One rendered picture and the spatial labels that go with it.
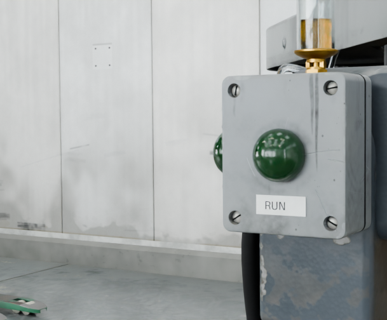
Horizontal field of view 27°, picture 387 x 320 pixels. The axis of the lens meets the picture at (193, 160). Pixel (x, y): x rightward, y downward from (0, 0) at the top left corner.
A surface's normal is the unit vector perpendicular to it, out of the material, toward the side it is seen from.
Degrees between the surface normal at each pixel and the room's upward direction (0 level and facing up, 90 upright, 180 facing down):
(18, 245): 90
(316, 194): 90
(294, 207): 90
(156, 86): 90
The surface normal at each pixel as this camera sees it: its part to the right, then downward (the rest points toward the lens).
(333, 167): -0.51, 0.05
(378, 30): -0.99, 0.02
